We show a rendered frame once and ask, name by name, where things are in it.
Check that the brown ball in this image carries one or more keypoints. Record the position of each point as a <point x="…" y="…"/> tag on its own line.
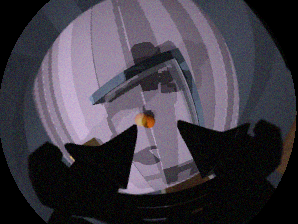
<point x="149" y="123"/>

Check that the translucent tan ball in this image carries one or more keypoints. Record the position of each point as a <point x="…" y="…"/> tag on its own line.
<point x="140" y="119"/>

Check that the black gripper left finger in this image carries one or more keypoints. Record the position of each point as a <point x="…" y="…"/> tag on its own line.
<point x="114" y="158"/>

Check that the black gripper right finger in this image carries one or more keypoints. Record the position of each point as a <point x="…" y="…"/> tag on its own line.
<point x="207" y="146"/>

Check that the clear l-shaped low wall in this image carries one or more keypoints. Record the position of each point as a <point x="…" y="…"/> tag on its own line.
<point x="149" y="63"/>
<point x="178" y="77"/>

